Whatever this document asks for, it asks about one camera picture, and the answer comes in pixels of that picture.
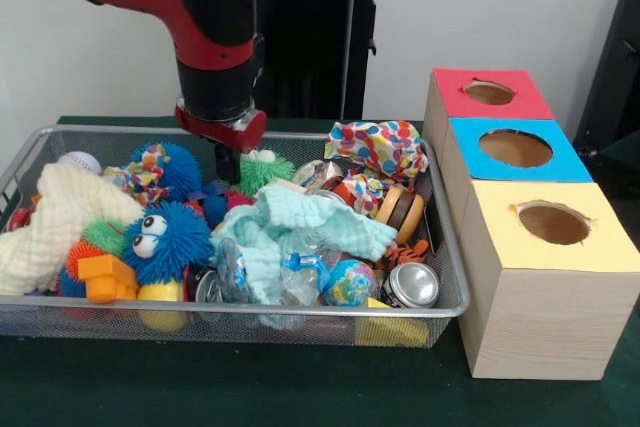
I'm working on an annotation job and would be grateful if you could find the small globe ball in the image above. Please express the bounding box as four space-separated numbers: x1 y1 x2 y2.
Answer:
323 259 380 307

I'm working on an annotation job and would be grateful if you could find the black flat panel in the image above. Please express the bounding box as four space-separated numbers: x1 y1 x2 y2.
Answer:
573 0 640 151

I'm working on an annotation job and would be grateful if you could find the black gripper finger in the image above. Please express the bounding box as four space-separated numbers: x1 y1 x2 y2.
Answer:
227 147 243 186
214 144 231 181

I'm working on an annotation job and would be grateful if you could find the white baseball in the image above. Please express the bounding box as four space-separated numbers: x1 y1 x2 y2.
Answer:
57 151 103 176

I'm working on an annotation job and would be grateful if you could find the polka-dot fabric cloth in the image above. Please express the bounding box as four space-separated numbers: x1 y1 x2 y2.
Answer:
324 119 431 219

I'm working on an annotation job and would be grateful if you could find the orange tiger plush toy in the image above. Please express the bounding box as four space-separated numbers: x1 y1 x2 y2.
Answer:
375 239 431 271

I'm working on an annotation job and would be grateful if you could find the green spiky ball with eyes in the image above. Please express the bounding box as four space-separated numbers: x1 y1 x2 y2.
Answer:
238 148 297 197

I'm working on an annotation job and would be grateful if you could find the shallow wire mesh bin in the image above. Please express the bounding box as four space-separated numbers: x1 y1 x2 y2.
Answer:
0 125 472 348

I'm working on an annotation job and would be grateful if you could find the orange plastic toy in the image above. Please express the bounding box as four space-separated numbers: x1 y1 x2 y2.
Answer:
78 254 140 305

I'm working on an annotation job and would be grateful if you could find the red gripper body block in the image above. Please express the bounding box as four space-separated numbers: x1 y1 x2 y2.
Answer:
174 101 269 155

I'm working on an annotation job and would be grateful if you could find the mint green waffle cloth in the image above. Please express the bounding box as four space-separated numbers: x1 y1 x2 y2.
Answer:
211 184 399 306

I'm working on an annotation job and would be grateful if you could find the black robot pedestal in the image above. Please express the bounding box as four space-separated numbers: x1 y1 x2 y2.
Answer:
252 0 402 121

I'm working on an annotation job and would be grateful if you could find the dark green table cloth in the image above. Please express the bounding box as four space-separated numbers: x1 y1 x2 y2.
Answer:
0 115 640 427
602 129 640 161

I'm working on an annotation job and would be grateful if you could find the wooden box with three holes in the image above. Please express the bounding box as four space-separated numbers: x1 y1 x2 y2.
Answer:
422 66 630 381

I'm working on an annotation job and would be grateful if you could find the cream waffle cloth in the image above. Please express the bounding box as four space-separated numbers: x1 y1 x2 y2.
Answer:
0 162 147 296

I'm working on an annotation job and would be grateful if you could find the blue spiky rubber ball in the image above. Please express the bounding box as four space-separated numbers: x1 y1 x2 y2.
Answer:
122 201 214 286
130 141 204 206

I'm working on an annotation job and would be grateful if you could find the wooden toy hamburger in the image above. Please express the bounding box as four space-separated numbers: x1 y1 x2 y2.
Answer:
374 185 427 246

